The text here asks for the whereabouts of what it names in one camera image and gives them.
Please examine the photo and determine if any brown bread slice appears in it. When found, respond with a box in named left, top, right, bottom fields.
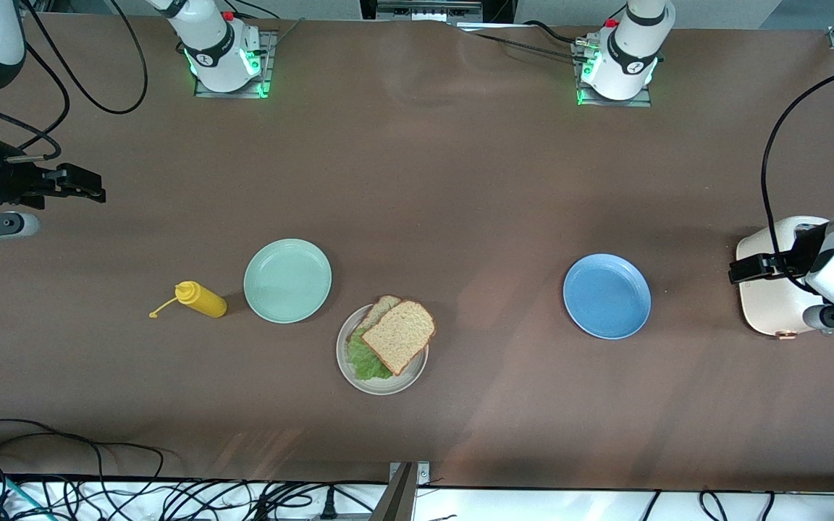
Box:
left=361, top=300, right=437, bottom=376
left=346, top=294, right=405, bottom=342

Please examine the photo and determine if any beige plate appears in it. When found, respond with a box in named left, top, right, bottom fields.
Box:
left=335, top=302, right=430, bottom=397

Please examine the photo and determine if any green plate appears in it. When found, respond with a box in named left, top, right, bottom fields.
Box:
left=243, top=238, right=332, bottom=324

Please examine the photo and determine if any blue plate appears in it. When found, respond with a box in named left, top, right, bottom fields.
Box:
left=563, top=253, right=652, bottom=340

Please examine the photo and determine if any black equipment box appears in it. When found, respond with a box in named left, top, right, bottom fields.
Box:
left=359, top=0, right=519, bottom=22

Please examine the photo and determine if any grey metal bracket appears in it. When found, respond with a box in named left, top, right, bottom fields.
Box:
left=370, top=460, right=432, bottom=521

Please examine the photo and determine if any black base cable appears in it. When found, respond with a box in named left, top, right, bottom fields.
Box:
left=522, top=20, right=586, bottom=46

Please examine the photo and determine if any yellow squeeze bottle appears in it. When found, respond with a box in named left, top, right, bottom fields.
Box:
left=149, top=281, right=229, bottom=319

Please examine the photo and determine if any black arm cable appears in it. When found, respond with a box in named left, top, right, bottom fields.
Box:
left=762, top=64, right=834, bottom=295
left=0, top=0, right=149, bottom=164

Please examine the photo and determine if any cream white toaster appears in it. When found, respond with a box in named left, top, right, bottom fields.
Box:
left=736, top=216, right=834, bottom=340

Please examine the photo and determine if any green lettuce leaf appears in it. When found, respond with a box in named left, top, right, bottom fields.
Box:
left=347, top=327, right=395, bottom=381

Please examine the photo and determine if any black braided cable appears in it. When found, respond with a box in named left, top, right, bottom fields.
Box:
left=453, top=20, right=593, bottom=62

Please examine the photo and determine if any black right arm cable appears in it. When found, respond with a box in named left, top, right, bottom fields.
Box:
left=0, top=0, right=149, bottom=164

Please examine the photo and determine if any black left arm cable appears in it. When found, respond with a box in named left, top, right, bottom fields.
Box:
left=762, top=64, right=834, bottom=295

